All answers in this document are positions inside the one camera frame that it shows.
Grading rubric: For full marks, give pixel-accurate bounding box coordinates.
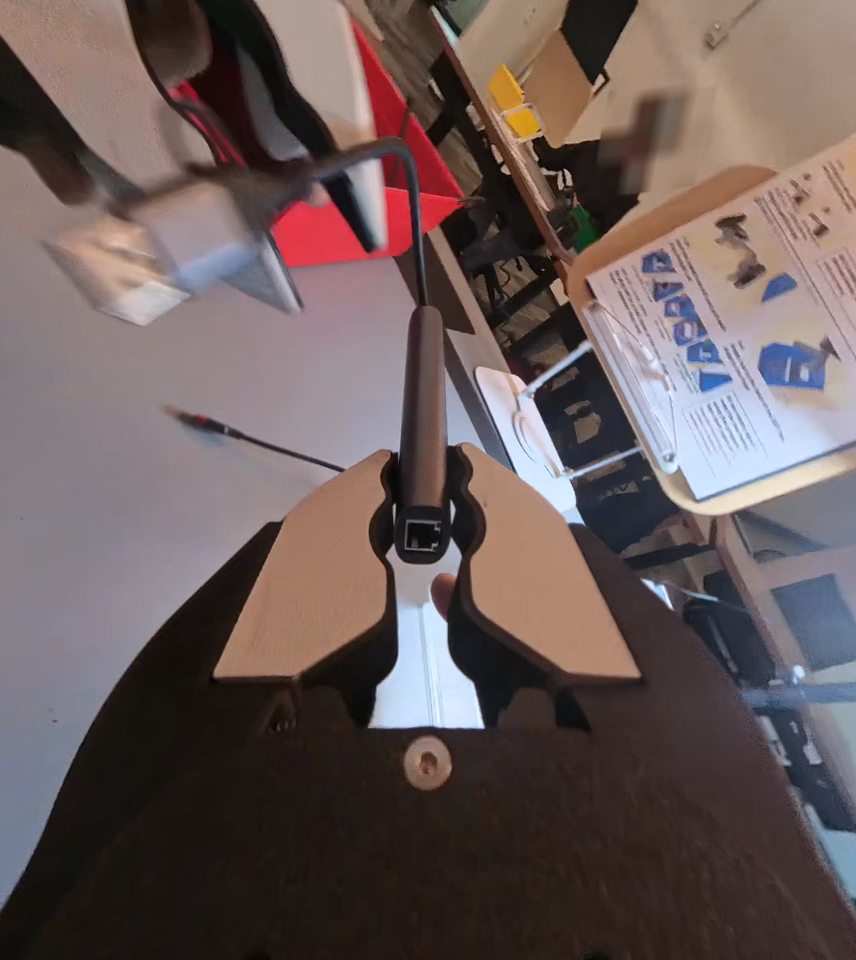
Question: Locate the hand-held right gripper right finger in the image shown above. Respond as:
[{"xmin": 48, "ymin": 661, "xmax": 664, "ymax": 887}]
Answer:
[{"xmin": 446, "ymin": 441, "xmax": 643, "ymax": 704}]

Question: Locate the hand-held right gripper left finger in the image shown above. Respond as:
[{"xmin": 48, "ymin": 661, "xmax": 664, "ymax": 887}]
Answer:
[{"xmin": 214, "ymin": 448, "xmax": 400, "ymax": 685}]

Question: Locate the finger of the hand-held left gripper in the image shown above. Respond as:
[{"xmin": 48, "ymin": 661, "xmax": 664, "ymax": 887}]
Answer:
[
  {"xmin": 235, "ymin": 39, "xmax": 303, "ymax": 164},
  {"xmin": 269, "ymin": 0, "xmax": 390, "ymax": 254}
]

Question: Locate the clear plastic bin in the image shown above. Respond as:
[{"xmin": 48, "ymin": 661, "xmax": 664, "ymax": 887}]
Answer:
[{"xmin": 366, "ymin": 558, "xmax": 678, "ymax": 730}]

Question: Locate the small red plastic bin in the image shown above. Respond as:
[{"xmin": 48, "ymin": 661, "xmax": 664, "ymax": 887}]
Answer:
[{"xmin": 173, "ymin": 21, "xmax": 466, "ymax": 269}]

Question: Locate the black adapter cable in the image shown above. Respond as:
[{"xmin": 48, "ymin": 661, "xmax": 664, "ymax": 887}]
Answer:
[{"xmin": 308, "ymin": 137, "xmax": 431, "ymax": 309}]

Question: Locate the red plug usb cable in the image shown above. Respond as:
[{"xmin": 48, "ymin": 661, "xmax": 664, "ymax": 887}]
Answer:
[{"xmin": 164, "ymin": 406, "xmax": 348, "ymax": 475}]

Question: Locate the person's left hand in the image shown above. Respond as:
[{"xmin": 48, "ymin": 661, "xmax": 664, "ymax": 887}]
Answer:
[{"xmin": 126, "ymin": 0, "xmax": 213, "ymax": 87}]

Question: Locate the yellow bin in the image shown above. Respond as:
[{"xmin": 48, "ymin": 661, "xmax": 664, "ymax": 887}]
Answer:
[{"xmin": 488, "ymin": 63, "xmax": 543, "ymax": 141}]

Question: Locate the long wooden table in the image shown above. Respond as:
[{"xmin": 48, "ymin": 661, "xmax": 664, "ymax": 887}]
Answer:
[{"xmin": 428, "ymin": 0, "xmax": 579, "ymax": 282}]

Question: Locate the cardboard box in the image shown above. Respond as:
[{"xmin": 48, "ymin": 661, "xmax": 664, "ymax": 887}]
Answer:
[{"xmin": 524, "ymin": 30, "xmax": 595, "ymax": 149}]

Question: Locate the black panel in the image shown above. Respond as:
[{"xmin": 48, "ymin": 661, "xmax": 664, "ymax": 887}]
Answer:
[{"xmin": 559, "ymin": 0, "xmax": 640, "ymax": 76}]

